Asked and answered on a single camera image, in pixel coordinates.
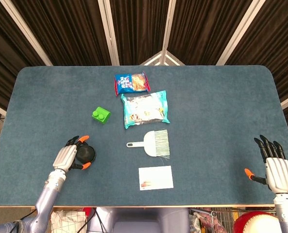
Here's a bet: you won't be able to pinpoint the black round tray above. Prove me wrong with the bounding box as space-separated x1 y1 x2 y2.
77 154 97 164

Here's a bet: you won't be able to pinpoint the right robot hand orange thumb tip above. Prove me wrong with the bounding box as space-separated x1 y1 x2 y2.
244 134 288 194

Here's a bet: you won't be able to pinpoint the black round cup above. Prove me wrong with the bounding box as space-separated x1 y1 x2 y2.
75 143 96 163

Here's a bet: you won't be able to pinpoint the white checked bag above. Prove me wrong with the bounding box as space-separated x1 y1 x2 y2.
51 210 87 233

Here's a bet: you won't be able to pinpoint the white frame foot brace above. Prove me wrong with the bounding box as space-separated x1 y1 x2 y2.
140 50 185 66

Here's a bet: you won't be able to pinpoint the blue bread snack packet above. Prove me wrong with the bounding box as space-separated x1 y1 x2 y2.
114 70 151 97

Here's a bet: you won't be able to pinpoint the white postcard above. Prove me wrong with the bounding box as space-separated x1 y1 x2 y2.
138 165 174 191

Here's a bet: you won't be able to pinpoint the white hand brush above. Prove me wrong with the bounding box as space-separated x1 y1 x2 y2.
126 129 171 160

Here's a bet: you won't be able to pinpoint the teal snack bag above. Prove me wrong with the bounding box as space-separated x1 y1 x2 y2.
120 90 170 130

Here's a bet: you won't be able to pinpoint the blue felt table cover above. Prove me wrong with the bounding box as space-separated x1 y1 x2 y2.
0 65 288 208

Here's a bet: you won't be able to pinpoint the red drum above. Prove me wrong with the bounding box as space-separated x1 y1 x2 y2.
232 210 282 233

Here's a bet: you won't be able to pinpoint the wire shopping cart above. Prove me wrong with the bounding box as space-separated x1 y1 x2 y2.
188 207 277 233

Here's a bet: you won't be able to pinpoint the blue-grey robot torso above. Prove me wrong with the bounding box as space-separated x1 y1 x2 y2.
87 207 190 233

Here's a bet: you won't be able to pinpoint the green building block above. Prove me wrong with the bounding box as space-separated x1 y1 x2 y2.
91 106 112 126

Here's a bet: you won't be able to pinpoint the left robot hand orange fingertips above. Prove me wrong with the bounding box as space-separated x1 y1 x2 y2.
52 135 92 174

